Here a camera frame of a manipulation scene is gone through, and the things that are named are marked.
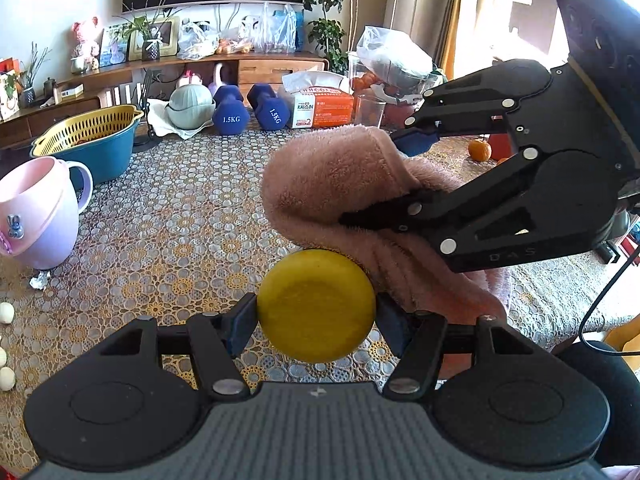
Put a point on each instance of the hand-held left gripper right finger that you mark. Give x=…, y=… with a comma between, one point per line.
x=392, y=322

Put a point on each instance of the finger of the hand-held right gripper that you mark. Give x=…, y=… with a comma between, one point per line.
x=390, y=212
x=415, y=141

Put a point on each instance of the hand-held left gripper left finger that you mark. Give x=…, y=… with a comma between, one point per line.
x=242, y=325

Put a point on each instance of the pink towel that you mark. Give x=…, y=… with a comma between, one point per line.
x=330, y=175

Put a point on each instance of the clear drinking glass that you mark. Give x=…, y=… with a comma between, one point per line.
x=370, y=110

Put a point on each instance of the red water bottle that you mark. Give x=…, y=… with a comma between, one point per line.
x=500, y=145

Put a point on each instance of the plastic bag over bowl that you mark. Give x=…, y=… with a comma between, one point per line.
x=395, y=55

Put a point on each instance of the orange and white tissue box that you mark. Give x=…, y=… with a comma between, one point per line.
x=320, y=105

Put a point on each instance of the yellow curtain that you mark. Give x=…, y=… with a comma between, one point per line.
x=462, y=10

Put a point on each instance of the blue dumbbell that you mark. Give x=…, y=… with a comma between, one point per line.
x=270, y=107
x=230, y=112

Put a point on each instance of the wooden television cabinet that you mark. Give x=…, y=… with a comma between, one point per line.
x=270, y=67

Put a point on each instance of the large clear plastic bag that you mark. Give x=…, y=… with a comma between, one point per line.
x=272, y=30

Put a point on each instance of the plastic bag of oranges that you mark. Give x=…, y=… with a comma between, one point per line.
x=232, y=47

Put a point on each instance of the crumpled foil scrap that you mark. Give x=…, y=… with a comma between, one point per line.
x=39, y=280

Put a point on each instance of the person's dark clothed leg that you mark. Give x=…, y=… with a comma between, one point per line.
x=600, y=400

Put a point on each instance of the teal plastic basin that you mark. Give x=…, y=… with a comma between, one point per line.
x=105, y=155

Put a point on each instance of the white cloth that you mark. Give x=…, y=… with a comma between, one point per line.
x=160, y=120

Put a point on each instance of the green ceramic bowl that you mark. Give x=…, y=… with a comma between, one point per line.
x=190, y=105

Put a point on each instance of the pink plastic cup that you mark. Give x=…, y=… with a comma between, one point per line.
x=42, y=210

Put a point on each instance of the black stand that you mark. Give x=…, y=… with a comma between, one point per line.
x=145, y=110

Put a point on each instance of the small white ball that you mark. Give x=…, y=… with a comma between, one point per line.
x=6, y=378
x=2, y=356
x=5, y=312

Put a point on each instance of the yellow plastic colander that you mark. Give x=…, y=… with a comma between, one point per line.
x=80, y=127

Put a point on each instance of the white slatted rack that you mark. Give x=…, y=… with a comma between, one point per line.
x=117, y=94

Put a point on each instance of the potted plant in dark vase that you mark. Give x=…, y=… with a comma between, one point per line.
x=151, y=51

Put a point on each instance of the small white box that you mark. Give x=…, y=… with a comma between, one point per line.
x=71, y=92

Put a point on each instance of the small black jar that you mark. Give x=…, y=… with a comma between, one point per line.
x=48, y=87

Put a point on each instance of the small glass mug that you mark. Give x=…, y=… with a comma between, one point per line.
x=78, y=65

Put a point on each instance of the dark vase with twigs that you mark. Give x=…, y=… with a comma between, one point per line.
x=27, y=95

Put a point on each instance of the pink plush bear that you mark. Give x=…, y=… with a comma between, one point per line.
x=86, y=40

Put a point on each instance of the large picture frame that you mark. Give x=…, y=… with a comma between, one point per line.
x=167, y=35

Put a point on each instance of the small picture frame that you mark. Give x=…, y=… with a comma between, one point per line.
x=114, y=45

